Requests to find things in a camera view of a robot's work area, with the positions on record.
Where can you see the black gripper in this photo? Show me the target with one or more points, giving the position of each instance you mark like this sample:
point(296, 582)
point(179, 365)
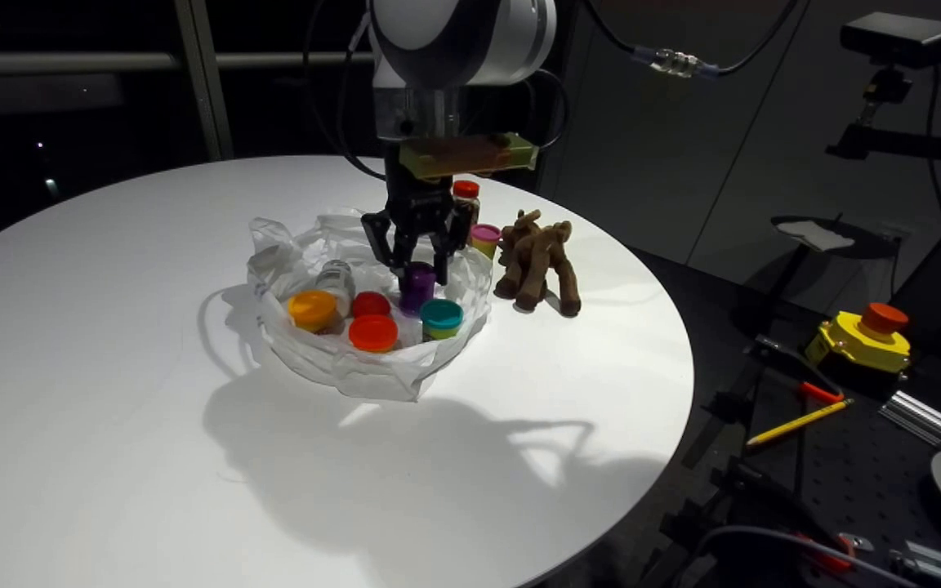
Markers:
point(421, 200)

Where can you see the purple lid dough tub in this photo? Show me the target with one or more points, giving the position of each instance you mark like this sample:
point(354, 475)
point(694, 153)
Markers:
point(418, 289)

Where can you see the red cap spice bottle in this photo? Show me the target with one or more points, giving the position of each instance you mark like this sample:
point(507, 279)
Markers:
point(470, 193)

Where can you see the teal lid dough tub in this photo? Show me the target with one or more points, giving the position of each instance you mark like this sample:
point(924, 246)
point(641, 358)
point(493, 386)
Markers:
point(444, 319)

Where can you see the brown plush moose toy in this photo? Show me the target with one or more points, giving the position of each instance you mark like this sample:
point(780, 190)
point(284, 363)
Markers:
point(539, 263)

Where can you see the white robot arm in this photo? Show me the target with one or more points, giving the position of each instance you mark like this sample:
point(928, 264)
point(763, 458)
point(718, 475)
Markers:
point(493, 38)

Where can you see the clear white plastic bag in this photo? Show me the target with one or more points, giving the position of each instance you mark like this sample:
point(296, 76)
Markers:
point(328, 371)

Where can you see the red lid dough tub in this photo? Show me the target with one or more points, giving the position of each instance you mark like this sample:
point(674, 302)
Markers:
point(370, 303)

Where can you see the orange toy fruit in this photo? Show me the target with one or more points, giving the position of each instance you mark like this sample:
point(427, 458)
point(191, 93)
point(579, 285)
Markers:
point(314, 307)

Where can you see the grey horizontal handrail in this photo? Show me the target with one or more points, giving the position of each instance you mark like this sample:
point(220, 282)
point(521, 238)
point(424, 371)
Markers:
point(57, 62)

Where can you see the grey flat stand head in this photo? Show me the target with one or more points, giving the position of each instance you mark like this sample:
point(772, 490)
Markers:
point(818, 234)

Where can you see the yellow pencil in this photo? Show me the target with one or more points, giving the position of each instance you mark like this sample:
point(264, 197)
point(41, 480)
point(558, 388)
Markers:
point(799, 426)

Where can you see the yellow emergency stop button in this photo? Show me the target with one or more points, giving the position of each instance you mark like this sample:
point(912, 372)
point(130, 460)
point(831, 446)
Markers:
point(857, 341)

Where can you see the yellowish wrist camera box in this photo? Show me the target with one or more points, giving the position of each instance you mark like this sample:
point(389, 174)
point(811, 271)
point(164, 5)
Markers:
point(471, 153)

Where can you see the light grey window post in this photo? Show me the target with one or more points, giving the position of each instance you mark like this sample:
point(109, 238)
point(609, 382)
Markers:
point(205, 76)

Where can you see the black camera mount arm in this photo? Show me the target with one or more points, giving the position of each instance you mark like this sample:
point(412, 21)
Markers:
point(906, 141)

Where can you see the black external camera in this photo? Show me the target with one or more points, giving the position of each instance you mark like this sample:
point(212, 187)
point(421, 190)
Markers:
point(904, 38)

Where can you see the silver aluminium rail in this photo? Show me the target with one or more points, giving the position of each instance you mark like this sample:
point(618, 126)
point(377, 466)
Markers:
point(928, 413)

